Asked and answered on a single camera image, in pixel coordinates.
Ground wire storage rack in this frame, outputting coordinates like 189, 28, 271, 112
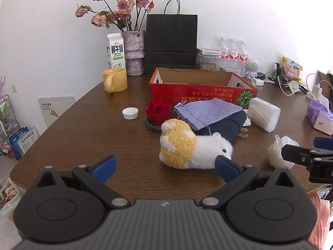
0, 94, 19, 136

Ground pink cloth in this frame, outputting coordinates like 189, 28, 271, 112
308, 191, 332, 250

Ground white plug with cable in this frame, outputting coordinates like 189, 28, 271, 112
306, 73, 323, 100

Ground clear water bottle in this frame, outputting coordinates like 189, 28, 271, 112
238, 40, 249, 75
228, 39, 240, 69
218, 37, 231, 69

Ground translucent white plastic container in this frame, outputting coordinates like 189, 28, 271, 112
247, 97, 281, 133

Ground clear plastic bag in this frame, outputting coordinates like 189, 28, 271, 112
0, 176, 21, 218

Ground white board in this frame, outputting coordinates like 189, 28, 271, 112
38, 96, 76, 128

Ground yellow white plush toy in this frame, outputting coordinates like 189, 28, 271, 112
159, 119, 234, 170

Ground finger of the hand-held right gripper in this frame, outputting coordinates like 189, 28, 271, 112
313, 137, 333, 150
281, 144, 333, 166

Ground purple textured vase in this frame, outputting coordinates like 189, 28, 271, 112
121, 30, 146, 76

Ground red cardboard box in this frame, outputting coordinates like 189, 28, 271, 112
149, 68, 258, 110

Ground red rose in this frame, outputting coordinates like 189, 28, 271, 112
145, 98, 171, 125

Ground purple tissue pack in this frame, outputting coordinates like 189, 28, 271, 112
306, 94, 333, 136

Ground white ribbed bottle cap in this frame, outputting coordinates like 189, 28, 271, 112
122, 107, 138, 120

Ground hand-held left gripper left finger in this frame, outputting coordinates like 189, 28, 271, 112
38, 156, 130, 210

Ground yellow pink snack packet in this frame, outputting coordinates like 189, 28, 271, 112
282, 56, 303, 81

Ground white milk carton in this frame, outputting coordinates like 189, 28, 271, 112
107, 32, 127, 70

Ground navy fabric pouch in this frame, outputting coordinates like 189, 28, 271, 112
194, 109, 248, 144

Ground white plastic bag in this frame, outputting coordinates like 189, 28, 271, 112
268, 135, 300, 168

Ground yellow mug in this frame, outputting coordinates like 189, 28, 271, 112
102, 68, 128, 93

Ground black paper bag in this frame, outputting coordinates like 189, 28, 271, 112
145, 0, 198, 77

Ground braided charging cable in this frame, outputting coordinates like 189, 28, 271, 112
145, 120, 163, 131

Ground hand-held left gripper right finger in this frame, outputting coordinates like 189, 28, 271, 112
200, 155, 294, 210

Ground dried pink rose bouquet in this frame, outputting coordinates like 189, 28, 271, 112
75, 0, 155, 32

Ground white round speaker figure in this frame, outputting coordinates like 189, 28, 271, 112
246, 58, 261, 79

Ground flat white red box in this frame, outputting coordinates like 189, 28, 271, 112
197, 47, 221, 55

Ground clear seed container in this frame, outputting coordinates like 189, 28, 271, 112
197, 53, 221, 71

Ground purple drawstring pouch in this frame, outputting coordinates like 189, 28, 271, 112
174, 97, 244, 131

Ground blue booklets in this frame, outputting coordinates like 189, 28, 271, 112
8, 126, 39, 160

